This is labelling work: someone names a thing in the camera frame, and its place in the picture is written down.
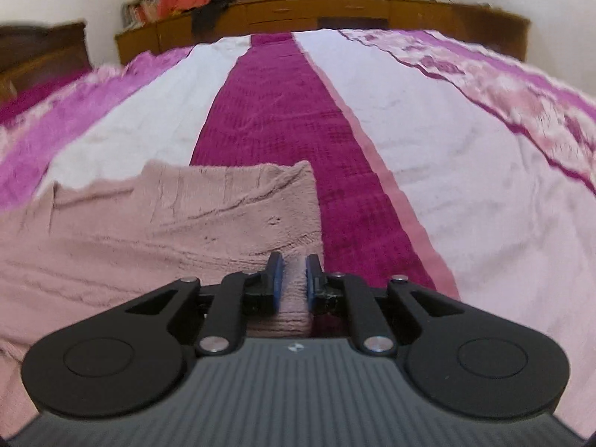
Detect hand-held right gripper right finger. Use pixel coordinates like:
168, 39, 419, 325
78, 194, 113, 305
305, 254, 467, 357

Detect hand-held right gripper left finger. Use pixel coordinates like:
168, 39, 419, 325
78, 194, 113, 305
125, 251, 285, 357

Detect pink knitted sweater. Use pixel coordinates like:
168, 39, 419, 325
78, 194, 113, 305
0, 159, 326, 429

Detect striped magenta floral blanket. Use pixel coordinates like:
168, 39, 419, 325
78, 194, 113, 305
0, 28, 596, 434

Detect black clothing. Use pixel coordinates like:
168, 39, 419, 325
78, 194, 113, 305
190, 0, 239, 34

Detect low wooden cabinet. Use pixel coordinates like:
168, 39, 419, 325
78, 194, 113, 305
115, 0, 532, 67

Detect row of books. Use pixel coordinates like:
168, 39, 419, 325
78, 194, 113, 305
121, 0, 158, 29

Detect dark wooden headboard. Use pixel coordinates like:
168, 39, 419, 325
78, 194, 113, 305
0, 20, 92, 103

